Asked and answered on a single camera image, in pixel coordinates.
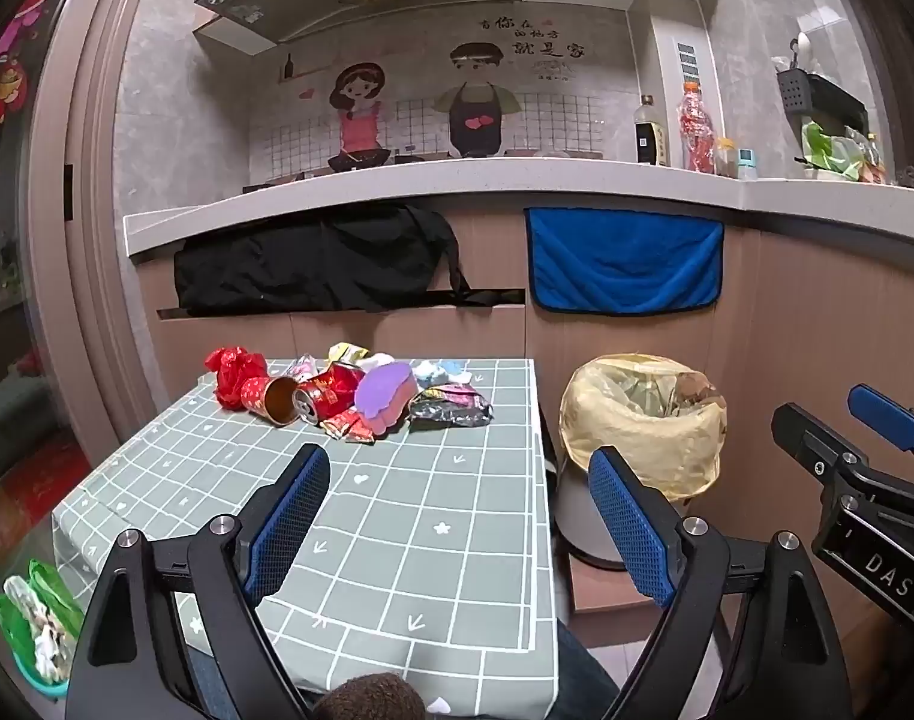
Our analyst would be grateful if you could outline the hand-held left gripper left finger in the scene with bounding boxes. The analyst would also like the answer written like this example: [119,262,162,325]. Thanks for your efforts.
[65,444,332,720]

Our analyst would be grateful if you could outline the cartoon couple wall sticker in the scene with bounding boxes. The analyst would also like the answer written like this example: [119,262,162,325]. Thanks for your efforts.
[248,11,606,177]

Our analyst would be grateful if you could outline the yellow snack packet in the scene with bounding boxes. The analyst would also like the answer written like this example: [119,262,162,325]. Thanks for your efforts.
[327,343,394,370]

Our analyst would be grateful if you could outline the yellow plastic trash bag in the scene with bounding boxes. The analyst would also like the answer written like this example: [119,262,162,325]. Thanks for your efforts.
[560,352,728,503]

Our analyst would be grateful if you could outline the green vegetable bag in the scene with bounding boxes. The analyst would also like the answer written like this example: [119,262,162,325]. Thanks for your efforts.
[800,120,867,181]

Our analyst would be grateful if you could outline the silver snack packet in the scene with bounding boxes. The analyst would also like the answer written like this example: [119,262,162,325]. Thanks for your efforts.
[406,384,495,432]

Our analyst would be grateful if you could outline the black gas stove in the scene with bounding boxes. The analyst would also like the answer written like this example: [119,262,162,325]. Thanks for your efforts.
[241,169,330,194]

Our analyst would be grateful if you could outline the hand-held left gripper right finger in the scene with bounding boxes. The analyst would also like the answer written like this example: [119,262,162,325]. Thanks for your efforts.
[588,446,870,720]

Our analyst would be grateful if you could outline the small red candy wrappers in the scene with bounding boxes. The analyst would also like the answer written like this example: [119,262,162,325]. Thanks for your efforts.
[320,409,375,442]

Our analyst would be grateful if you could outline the red drink can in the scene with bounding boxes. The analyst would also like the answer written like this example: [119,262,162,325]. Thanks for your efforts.
[292,362,366,423]

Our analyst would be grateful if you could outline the purple foam sponge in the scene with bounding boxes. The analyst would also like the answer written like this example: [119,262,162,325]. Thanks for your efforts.
[354,361,418,436]

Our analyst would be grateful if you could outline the black cloth bag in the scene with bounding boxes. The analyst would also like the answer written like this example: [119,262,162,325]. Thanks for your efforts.
[173,204,527,317]

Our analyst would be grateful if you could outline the person's leg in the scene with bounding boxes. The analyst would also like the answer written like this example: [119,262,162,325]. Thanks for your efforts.
[554,619,624,720]

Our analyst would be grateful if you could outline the white pipe cover column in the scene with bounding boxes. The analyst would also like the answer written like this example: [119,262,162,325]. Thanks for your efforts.
[628,0,720,166]

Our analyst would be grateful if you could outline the red plastic wrapper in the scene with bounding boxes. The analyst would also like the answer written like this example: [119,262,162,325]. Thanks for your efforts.
[204,346,270,410]

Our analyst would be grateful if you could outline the dark brown fuzzy object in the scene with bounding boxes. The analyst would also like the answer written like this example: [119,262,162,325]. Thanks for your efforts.
[311,673,432,720]

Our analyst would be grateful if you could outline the green plastic bag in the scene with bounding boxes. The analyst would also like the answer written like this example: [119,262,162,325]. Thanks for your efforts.
[0,559,87,700]

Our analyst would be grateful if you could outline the grey kitchen counter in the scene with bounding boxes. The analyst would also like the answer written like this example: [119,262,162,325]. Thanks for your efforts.
[123,156,914,265]

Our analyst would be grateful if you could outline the blue towel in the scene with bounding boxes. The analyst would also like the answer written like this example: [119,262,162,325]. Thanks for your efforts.
[524,207,726,316]

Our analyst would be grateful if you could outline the orange capped plastic bottle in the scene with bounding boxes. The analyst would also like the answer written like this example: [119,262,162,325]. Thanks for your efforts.
[678,79,714,173]

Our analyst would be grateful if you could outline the colourful window decals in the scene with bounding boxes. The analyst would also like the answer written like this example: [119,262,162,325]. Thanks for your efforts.
[0,0,61,140]

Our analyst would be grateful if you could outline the green checked tablecloth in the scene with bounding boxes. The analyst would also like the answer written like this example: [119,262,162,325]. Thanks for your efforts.
[52,358,559,695]

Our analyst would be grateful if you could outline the grey trash bin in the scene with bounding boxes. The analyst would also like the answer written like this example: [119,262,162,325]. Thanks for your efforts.
[551,463,690,571]

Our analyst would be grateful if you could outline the red paper cup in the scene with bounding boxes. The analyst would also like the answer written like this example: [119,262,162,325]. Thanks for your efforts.
[241,376,300,428]

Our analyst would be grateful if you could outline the black hanging rack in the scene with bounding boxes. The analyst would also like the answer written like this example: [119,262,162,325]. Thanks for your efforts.
[775,69,870,137]

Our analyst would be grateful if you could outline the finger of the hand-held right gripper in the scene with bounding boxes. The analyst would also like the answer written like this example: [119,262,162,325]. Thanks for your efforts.
[770,403,914,522]
[847,384,914,482]

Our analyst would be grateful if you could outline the dark sauce bottle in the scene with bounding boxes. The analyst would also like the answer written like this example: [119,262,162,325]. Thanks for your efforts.
[635,94,669,166]

